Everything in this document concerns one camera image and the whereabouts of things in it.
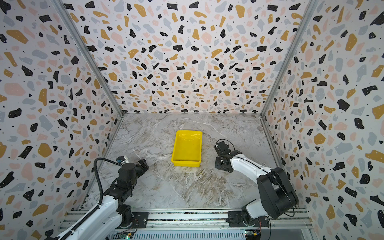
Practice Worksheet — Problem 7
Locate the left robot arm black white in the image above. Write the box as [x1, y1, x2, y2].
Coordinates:
[46, 156, 149, 240]

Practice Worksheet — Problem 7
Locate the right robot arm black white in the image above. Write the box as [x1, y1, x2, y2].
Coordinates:
[214, 139, 299, 226]

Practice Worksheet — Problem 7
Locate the yellow plastic bin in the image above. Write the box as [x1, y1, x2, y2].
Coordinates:
[171, 130, 203, 168]

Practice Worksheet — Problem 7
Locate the left electronics board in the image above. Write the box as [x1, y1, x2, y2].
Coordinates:
[114, 232, 134, 240]

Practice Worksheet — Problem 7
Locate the electronics board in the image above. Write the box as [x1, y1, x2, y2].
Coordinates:
[114, 232, 134, 240]
[245, 230, 261, 240]

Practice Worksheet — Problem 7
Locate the right electronics board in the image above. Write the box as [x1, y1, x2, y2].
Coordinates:
[245, 230, 261, 240]

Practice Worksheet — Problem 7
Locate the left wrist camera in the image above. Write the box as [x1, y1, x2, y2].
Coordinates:
[116, 156, 129, 165]

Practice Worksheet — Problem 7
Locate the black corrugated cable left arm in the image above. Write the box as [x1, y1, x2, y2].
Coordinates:
[93, 157, 122, 206]

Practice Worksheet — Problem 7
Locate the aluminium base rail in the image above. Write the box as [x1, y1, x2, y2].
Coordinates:
[59, 208, 314, 240]

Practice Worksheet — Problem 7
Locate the right aluminium corner post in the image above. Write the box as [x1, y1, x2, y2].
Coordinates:
[260, 0, 319, 118]

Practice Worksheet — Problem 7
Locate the aluminium corner post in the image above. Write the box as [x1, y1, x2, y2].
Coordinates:
[49, 0, 124, 118]
[260, 0, 319, 118]

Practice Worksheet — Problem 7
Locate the left aluminium corner post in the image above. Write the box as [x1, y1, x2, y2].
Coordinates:
[49, 0, 124, 118]

